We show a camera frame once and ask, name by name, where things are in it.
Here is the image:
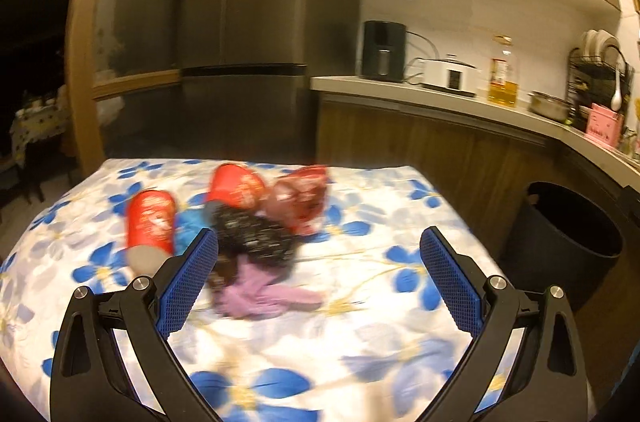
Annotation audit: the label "pink utensil holder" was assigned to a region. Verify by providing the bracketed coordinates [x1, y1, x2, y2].
[586, 103, 625, 147]

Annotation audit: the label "cooking oil bottle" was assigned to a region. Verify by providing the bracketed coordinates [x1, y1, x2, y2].
[487, 35, 521, 107]

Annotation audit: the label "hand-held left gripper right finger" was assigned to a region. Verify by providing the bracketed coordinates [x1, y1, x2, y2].
[397, 225, 588, 422]

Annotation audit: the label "beige kitchen countertop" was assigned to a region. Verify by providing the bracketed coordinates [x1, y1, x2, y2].
[310, 75, 640, 190]

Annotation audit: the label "dotted tablecloth table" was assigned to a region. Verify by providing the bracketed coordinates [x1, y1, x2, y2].
[10, 85, 71, 168]

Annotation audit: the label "wooden base cabinets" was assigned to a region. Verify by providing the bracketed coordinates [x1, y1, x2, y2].
[315, 92, 640, 313]

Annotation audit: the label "black trash bin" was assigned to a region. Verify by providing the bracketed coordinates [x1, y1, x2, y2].
[502, 181, 625, 313]

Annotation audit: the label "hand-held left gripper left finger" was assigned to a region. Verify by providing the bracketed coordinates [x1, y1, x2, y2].
[50, 227, 226, 422]

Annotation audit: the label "steel bowl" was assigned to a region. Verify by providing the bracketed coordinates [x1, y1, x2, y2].
[527, 91, 576, 121]

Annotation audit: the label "white plate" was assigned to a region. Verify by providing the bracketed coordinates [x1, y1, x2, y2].
[595, 30, 623, 63]
[580, 30, 601, 63]

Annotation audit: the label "pink cloth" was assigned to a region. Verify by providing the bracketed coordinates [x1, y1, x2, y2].
[212, 262, 323, 320]

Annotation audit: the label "black plastic bag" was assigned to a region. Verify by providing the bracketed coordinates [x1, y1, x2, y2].
[207, 202, 298, 293]

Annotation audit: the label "black power cable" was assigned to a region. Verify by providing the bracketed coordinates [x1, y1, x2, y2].
[404, 30, 441, 86]

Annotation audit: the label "blue floral bed sheet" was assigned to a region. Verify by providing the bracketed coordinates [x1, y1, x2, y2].
[0, 158, 531, 422]

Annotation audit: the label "dark red translucent plastic bag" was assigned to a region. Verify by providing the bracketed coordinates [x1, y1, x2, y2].
[262, 165, 333, 235]

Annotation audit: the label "white electric cooker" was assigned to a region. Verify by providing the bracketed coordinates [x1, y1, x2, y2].
[420, 55, 483, 93]

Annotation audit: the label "white ladle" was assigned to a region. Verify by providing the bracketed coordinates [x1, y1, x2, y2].
[610, 62, 626, 110]

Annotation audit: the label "black air fryer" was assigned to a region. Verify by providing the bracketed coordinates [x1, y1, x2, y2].
[361, 20, 407, 83]

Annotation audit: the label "black dish rack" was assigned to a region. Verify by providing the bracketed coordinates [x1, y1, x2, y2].
[565, 45, 636, 130]

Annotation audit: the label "grey refrigerator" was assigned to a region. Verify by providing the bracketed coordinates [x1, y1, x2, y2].
[180, 0, 363, 163]

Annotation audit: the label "red paper cup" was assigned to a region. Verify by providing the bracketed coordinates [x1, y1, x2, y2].
[125, 189, 177, 275]
[206, 162, 266, 210]

